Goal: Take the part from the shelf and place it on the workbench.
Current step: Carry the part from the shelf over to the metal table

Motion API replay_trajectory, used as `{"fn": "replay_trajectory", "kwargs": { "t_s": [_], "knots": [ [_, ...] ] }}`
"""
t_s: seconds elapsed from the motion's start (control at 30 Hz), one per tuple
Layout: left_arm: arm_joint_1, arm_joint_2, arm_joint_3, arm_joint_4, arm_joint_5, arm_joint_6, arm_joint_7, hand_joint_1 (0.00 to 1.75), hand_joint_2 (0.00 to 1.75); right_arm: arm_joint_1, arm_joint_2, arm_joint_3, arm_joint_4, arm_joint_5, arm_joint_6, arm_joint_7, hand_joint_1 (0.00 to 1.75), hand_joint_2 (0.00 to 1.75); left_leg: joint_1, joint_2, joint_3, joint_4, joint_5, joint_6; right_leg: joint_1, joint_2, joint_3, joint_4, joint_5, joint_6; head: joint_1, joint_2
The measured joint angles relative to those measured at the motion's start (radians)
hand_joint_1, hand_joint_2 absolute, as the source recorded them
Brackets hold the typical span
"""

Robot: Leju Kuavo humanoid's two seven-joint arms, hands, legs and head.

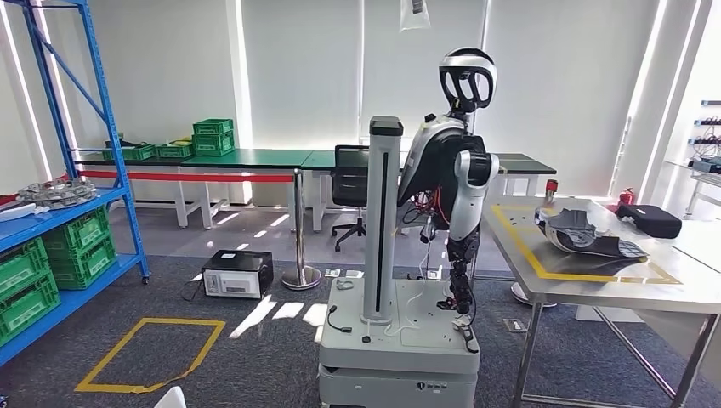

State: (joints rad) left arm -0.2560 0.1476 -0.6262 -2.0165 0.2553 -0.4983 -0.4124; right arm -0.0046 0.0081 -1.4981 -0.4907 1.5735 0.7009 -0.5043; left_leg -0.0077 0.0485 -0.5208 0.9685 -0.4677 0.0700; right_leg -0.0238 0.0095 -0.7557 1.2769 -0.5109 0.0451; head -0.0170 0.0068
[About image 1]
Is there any white curved body panel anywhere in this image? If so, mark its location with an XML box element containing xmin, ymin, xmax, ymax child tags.
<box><xmin>152</xmin><ymin>385</ymin><xmax>188</xmax><ymax>408</ymax></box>
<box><xmin>0</xmin><ymin>201</ymin><xmax>51</xmax><ymax>224</ymax></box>

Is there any black grey car part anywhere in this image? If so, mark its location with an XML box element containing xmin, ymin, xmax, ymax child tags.
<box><xmin>533</xmin><ymin>207</ymin><xmax>650</xmax><ymax>262</ymax></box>

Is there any blue steel shelf rack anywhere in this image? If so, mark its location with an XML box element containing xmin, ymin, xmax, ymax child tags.
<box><xmin>0</xmin><ymin>0</ymin><xmax>152</xmax><ymax>367</ymax></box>

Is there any black office chair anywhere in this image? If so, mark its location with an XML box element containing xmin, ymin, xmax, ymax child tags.
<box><xmin>330</xmin><ymin>144</ymin><xmax>372</xmax><ymax>253</ymax></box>

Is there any wheeled white humanoid robot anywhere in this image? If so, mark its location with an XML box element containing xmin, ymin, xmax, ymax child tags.
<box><xmin>317</xmin><ymin>47</ymin><xmax>501</xmax><ymax>408</ymax></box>

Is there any black white power unit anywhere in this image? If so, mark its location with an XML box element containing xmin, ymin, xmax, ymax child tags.
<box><xmin>201</xmin><ymin>250</ymin><xmax>275</xmax><ymax>301</ymax></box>

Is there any green plastic crate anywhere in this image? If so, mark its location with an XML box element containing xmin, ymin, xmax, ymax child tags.
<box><xmin>0</xmin><ymin>271</ymin><xmax>62</xmax><ymax>349</ymax></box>
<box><xmin>102</xmin><ymin>143</ymin><xmax>157</xmax><ymax>163</ymax></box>
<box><xmin>42</xmin><ymin>207</ymin><xmax>111</xmax><ymax>261</ymax></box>
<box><xmin>48</xmin><ymin>238</ymin><xmax>119</xmax><ymax>292</ymax></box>
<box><xmin>155</xmin><ymin>140</ymin><xmax>195</xmax><ymax>161</ymax></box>
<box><xmin>0</xmin><ymin>236</ymin><xmax>49</xmax><ymax>299</ymax></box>
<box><xmin>190</xmin><ymin>130</ymin><xmax>236</xmax><ymax>158</ymax></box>
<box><xmin>191</xmin><ymin>117</ymin><xmax>235</xmax><ymax>137</ymax></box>

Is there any red barrier belt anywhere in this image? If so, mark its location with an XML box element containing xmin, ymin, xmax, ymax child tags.
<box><xmin>0</xmin><ymin>169</ymin><xmax>296</xmax><ymax>207</ymax></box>

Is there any hanging clear plastic bag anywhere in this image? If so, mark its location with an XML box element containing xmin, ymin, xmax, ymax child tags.
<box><xmin>399</xmin><ymin>0</ymin><xmax>433</xmax><ymax>32</ymax></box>

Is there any dark top table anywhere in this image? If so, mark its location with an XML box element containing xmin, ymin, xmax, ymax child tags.
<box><xmin>74</xmin><ymin>151</ymin><xmax>196</xmax><ymax>230</ymax></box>

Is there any black carry case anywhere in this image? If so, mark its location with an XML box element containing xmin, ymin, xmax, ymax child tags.
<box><xmin>615</xmin><ymin>203</ymin><xmax>684</xmax><ymax>240</ymax></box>

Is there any stack of silver hubcaps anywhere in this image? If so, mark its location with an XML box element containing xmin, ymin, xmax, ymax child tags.
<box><xmin>14</xmin><ymin>176</ymin><xmax>99</xmax><ymax>211</ymax></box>

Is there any steel side table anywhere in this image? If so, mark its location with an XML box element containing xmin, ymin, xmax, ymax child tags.
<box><xmin>664</xmin><ymin>159</ymin><xmax>721</xmax><ymax>222</ymax></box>

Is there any white desk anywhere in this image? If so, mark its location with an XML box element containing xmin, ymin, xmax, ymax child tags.
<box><xmin>574</xmin><ymin>218</ymin><xmax>721</xmax><ymax>389</ymax></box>

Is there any silver barrier post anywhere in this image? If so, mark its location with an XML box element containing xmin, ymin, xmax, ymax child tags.
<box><xmin>281</xmin><ymin>167</ymin><xmax>323</xmax><ymax>292</ymax></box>

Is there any black power cable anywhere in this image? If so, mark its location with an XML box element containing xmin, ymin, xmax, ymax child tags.
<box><xmin>181</xmin><ymin>278</ymin><xmax>207</xmax><ymax>303</ymax></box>

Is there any barrier post with red head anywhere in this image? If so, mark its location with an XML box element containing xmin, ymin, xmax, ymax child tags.
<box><xmin>509</xmin><ymin>178</ymin><xmax>559</xmax><ymax>309</ymax></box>

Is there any yellow tape frame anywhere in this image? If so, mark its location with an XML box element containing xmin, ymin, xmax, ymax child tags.
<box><xmin>490</xmin><ymin>203</ymin><xmax>684</xmax><ymax>286</ymax></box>

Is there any wall power strip rack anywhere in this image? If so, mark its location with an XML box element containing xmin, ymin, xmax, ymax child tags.
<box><xmin>688</xmin><ymin>99</ymin><xmax>721</xmax><ymax>146</ymax></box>

